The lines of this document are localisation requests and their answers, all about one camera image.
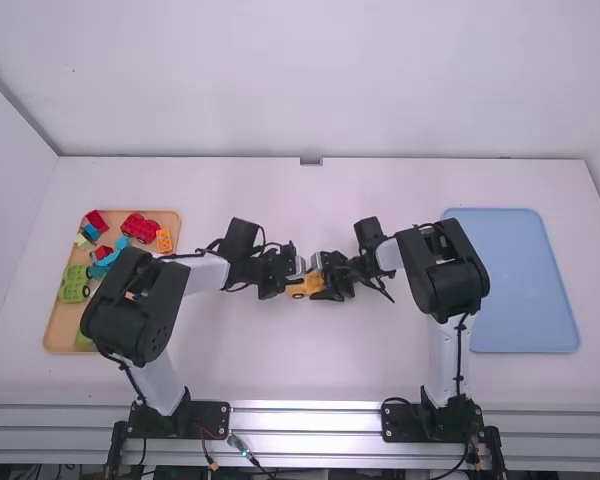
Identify red toy car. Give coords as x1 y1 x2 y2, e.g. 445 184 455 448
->
119 212 162 245

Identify yellow toy car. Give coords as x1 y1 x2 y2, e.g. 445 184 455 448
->
285 272 330 301

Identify turquoise toy car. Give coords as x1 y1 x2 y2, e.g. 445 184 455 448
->
88 236 132 282

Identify green toy car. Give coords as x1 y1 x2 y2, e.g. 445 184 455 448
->
59 264 95 304

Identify black cable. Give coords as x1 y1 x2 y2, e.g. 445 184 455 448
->
362 268 397 307
112 352 148 407
451 312 470 402

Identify blue mat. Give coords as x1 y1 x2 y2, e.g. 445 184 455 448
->
441 207 581 355

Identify orange toy brick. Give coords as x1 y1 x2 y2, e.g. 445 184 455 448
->
154 226 176 254

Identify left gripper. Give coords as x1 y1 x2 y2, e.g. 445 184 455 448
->
256 241 302 302

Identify tan tray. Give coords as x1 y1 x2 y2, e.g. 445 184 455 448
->
42 209 182 355

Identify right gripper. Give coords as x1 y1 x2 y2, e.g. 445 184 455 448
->
308 248 364 304

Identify silver rails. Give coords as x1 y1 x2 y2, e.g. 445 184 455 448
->
0 398 600 469

